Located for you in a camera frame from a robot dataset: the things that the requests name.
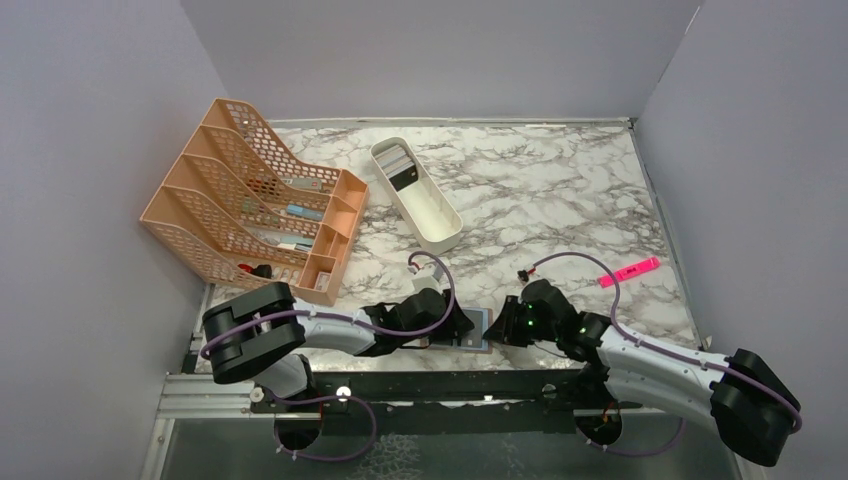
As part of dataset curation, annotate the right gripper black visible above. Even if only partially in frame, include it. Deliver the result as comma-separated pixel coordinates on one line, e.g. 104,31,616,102
483,294,560,346

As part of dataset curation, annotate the brown leather card holder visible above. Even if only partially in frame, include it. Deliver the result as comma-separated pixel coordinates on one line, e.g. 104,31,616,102
429,307,493,354

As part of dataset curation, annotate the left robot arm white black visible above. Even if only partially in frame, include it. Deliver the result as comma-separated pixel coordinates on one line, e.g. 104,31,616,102
199,282,475,411

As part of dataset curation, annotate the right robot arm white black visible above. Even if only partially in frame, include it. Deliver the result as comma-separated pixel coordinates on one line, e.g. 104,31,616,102
484,280,800,467

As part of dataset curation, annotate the stack of credit cards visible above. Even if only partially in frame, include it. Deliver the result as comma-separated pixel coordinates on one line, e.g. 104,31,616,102
375,145,419,191

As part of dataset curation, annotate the white oblong plastic tray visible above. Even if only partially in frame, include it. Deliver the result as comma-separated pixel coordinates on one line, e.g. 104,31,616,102
370,137,463,254

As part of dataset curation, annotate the pink highlighter marker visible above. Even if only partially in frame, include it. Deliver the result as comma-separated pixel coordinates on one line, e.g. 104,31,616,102
598,257,661,288

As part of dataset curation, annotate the red black item in organizer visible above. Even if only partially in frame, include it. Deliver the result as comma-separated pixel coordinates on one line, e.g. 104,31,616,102
238,263,273,279

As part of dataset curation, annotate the blue item in organizer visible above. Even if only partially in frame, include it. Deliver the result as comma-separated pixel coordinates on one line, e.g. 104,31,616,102
285,204,324,222

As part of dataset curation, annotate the orange mesh file organizer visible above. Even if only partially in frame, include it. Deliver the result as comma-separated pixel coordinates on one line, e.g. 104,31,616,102
140,98,369,305

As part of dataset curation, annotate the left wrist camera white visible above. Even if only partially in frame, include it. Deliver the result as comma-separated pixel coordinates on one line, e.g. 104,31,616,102
410,262,445,293

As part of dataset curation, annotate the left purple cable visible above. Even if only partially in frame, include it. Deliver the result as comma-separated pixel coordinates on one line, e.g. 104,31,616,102
198,250,457,463

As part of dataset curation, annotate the black mounting rail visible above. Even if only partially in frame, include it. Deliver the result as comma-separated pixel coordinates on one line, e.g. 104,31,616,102
250,368,613,435

